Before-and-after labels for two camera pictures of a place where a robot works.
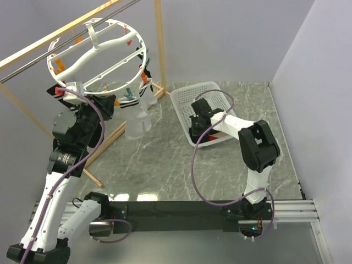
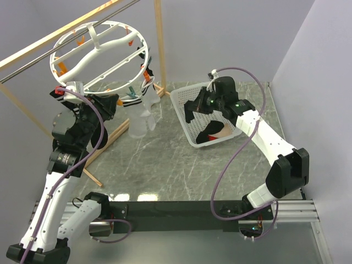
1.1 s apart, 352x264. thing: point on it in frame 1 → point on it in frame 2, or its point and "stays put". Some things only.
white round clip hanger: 104,56 stays put
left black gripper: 105,104 stays put
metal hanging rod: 67,42 stays put
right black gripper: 196,133 → 198,104
